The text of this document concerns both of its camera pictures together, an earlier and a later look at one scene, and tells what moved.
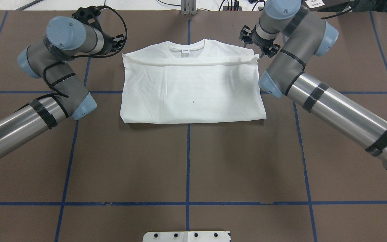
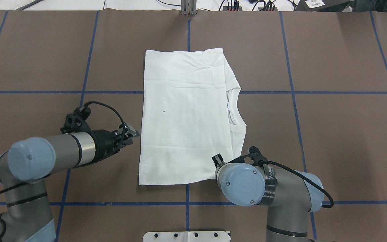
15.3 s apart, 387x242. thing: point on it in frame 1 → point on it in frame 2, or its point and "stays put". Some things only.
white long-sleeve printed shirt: x=190 y=81 → x=188 y=127
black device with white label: x=326 y=5 stays put
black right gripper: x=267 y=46 → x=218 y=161
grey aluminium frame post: x=188 y=7 stays put
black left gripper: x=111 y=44 → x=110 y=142
